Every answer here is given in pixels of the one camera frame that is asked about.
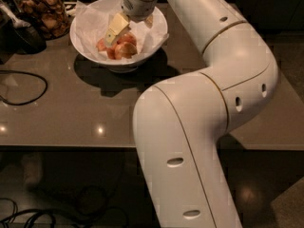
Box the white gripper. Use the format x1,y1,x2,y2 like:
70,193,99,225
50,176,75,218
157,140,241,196
104,0,156,48

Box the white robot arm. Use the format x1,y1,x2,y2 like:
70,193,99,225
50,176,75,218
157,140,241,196
105,0,278,228

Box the white ceramic bowl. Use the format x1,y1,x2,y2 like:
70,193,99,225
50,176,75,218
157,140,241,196
69,0,169,74

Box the white paper liner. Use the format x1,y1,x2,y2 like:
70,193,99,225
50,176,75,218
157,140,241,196
74,0,170,64

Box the glass jar of dried chips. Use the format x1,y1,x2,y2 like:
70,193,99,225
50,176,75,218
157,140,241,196
14,0,70,40

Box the black round appliance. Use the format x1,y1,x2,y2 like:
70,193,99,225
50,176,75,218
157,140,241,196
14,26,47,54

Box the silver spoon handle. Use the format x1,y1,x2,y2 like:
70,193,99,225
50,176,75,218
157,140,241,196
0,0,30,29

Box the black cable on table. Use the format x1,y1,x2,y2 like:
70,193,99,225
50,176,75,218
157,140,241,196
0,69,49,106

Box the black cables on floor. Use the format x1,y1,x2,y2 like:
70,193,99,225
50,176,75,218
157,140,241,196
0,185,130,228

